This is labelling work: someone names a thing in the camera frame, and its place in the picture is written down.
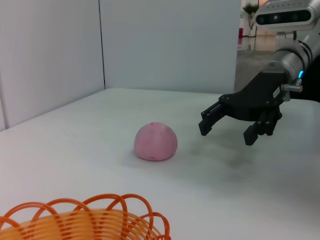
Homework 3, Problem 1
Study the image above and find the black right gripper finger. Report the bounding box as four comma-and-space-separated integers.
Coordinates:
198, 101, 235, 137
243, 105, 283, 147

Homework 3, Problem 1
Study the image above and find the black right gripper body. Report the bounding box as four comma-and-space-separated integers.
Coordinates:
218, 71, 291, 124

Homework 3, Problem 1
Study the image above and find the pink peach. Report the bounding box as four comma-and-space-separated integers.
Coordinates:
133, 121, 179, 162

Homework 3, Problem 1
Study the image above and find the orange woven plastic basket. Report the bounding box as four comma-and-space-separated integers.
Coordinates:
0, 192, 172, 240

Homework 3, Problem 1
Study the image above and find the dark robot torso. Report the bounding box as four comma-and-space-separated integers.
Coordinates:
302, 56, 320, 103

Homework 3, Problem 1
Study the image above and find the pink sign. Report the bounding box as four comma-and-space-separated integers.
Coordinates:
237, 27, 244, 49

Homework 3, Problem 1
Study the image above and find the white partition panel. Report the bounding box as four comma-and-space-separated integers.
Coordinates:
98, 0, 242, 95
0, 0, 106, 132

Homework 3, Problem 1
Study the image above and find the green potted plant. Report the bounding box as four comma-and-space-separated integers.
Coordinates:
242, 2, 261, 38

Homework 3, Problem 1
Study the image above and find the silver connector with black cable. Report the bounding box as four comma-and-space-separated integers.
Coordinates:
280, 78, 305, 102

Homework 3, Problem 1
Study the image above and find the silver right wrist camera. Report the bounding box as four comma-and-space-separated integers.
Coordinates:
254, 4, 316, 33

